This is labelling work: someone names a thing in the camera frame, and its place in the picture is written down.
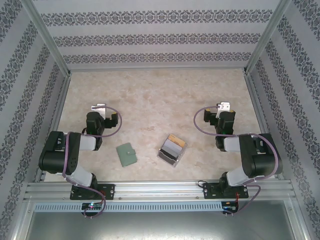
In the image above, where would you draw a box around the clear acrylic card stand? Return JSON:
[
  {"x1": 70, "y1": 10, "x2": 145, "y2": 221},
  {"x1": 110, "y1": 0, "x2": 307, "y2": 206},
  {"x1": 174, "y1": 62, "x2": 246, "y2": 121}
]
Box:
[{"x1": 156, "y1": 133, "x2": 188, "y2": 169}]

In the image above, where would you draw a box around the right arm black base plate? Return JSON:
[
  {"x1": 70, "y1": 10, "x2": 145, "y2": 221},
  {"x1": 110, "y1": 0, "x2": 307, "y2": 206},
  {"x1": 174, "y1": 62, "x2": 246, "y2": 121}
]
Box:
[{"x1": 203, "y1": 182, "x2": 250, "y2": 200}]

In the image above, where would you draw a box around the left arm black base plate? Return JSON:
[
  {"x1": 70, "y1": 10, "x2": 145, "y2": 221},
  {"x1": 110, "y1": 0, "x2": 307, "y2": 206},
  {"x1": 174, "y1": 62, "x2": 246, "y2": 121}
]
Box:
[{"x1": 69, "y1": 183, "x2": 116, "y2": 201}]

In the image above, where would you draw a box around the slotted grey cable duct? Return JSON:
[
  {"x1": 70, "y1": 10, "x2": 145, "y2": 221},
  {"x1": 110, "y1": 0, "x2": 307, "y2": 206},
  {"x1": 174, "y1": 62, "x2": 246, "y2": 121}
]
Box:
[{"x1": 33, "y1": 201, "x2": 224, "y2": 213}]

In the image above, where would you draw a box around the green card holder wallet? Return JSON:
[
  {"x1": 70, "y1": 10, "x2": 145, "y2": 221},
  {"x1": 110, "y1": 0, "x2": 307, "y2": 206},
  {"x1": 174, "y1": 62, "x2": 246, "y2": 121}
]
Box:
[{"x1": 116, "y1": 142, "x2": 137, "y2": 168}]

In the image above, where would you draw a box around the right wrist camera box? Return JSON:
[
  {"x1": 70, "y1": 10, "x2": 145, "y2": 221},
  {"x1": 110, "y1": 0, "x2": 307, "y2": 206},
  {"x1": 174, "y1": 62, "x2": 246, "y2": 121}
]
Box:
[{"x1": 216, "y1": 101, "x2": 231, "y2": 119}]

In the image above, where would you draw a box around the orange credit card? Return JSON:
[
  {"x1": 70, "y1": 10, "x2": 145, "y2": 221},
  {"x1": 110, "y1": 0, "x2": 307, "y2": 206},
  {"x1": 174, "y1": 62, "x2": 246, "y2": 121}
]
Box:
[{"x1": 167, "y1": 134, "x2": 186, "y2": 147}]

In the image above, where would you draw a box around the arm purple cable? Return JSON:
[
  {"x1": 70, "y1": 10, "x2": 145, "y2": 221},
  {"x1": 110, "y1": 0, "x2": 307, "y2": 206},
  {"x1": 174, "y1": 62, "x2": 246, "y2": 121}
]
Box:
[
  {"x1": 61, "y1": 106, "x2": 123, "y2": 220},
  {"x1": 194, "y1": 104, "x2": 280, "y2": 217}
]

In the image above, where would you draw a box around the grey metal sheet panel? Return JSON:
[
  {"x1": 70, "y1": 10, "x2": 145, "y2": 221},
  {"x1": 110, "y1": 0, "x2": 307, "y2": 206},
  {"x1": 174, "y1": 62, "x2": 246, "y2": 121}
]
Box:
[{"x1": 9, "y1": 211, "x2": 311, "y2": 240}]

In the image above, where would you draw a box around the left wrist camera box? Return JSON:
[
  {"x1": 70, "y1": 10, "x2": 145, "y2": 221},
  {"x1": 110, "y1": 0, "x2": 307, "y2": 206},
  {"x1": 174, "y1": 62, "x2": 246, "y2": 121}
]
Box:
[{"x1": 90, "y1": 103, "x2": 108, "y2": 119}]

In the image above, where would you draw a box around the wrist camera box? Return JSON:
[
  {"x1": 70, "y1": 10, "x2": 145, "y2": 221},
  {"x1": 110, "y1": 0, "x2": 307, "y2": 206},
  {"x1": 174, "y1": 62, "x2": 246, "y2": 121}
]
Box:
[
  {"x1": 90, "y1": 103, "x2": 108, "y2": 119},
  {"x1": 216, "y1": 101, "x2": 231, "y2": 119}
]

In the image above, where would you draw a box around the aluminium table side rail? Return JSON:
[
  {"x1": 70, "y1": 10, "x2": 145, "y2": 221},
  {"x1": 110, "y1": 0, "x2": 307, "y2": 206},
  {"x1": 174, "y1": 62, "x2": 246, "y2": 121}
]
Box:
[
  {"x1": 33, "y1": 71, "x2": 72, "y2": 183},
  {"x1": 242, "y1": 69, "x2": 286, "y2": 181}
]

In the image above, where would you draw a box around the aluminium frame post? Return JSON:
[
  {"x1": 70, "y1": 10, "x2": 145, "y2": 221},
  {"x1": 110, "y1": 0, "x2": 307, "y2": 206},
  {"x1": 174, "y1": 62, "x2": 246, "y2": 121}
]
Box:
[
  {"x1": 21, "y1": 0, "x2": 72, "y2": 76},
  {"x1": 243, "y1": 0, "x2": 293, "y2": 75}
]

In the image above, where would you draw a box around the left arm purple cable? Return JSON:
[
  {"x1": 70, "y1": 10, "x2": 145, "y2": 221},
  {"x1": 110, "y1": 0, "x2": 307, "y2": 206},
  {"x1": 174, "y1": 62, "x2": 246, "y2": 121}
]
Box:
[{"x1": 61, "y1": 106, "x2": 123, "y2": 220}]

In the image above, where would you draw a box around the grey credit card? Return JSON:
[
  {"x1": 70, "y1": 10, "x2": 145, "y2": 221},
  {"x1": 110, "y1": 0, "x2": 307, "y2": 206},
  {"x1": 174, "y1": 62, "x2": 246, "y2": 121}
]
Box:
[{"x1": 162, "y1": 139, "x2": 185, "y2": 154}]

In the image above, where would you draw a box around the long aluminium mounting rail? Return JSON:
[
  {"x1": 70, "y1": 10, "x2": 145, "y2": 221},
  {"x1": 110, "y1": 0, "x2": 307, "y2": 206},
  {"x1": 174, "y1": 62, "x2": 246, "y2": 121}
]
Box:
[{"x1": 23, "y1": 181, "x2": 296, "y2": 202}]

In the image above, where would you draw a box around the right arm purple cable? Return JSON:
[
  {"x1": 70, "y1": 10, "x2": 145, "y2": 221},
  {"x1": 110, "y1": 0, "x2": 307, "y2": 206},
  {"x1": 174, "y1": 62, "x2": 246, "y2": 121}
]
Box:
[{"x1": 194, "y1": 104, "x2": 280, "y2": 217}]

